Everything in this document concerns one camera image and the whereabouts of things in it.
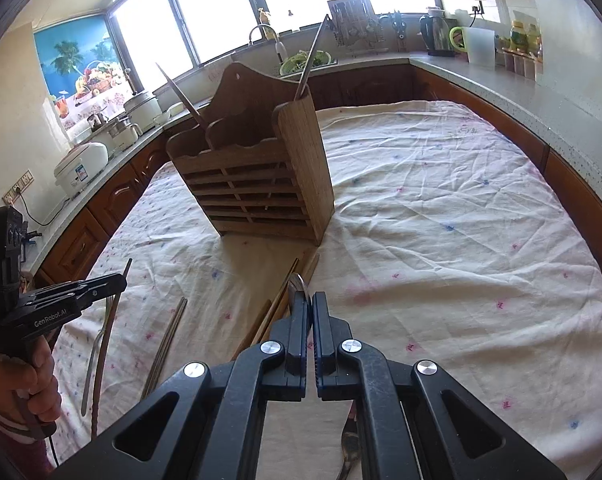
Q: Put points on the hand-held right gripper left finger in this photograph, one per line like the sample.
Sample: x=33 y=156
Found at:
x=303 y=340

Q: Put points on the yellow seasoning bottle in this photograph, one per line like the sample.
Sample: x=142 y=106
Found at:
x=518 y=35

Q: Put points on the white kitchen appliance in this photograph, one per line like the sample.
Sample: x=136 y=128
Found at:
x=118 y=135

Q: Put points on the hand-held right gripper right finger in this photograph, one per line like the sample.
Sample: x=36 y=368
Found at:
x=321 y=340

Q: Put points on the white floral tablecloth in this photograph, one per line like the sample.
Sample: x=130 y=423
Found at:
x=431 y=235

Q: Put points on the row of spice jars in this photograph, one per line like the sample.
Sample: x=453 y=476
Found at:
x=523 y=62

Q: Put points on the tropical print window blind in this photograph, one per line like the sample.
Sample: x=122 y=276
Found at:
x=76 y=60

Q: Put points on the brown wooden base cabinets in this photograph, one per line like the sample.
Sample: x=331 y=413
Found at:
x=81 y=245

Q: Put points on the metal chopstick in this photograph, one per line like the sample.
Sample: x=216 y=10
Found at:
x=161 y=350
x=311 y=57
x=174 y=332

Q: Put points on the white dish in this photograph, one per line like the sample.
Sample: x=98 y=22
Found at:
x=168 y=112

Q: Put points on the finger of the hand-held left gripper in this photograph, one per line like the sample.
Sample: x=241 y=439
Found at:
x=101 y=290
x=61 y=289

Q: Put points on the person's left hand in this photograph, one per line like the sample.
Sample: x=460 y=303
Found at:
x=26 y=385

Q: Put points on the metal spoon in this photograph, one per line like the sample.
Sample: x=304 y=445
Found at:
x=297 y=285

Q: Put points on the cream pot with lid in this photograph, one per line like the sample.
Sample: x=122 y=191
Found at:
x=143 y=107

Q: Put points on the dark electric kettle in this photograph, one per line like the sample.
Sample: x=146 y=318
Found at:
x=436 y=35

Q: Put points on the metal kitchen faucet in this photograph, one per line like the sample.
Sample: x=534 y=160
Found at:
x=280 y=52

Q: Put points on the dish rack with utensils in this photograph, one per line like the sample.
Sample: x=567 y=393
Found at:
x=351 y=15

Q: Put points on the person's left forearm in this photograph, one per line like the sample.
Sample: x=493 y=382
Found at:
x=1 y=440

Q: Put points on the grey stone countertop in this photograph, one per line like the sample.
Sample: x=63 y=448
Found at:
x=531 y=100

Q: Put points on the green colander with vegetables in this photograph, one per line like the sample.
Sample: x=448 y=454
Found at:
x=293 y=64

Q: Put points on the white rice cooker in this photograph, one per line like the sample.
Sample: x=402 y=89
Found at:
x=81 y=170

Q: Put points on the hanging kitchen shears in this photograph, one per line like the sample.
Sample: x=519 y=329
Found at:
x=400 y=25

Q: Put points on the wall power outlet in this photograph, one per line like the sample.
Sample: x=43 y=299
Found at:
x=18 y=186

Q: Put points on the kitchen window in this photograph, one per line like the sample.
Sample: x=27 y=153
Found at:
x=216 y=0

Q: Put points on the wooden slatted utensil holder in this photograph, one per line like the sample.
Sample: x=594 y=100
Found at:
x=251 y=180

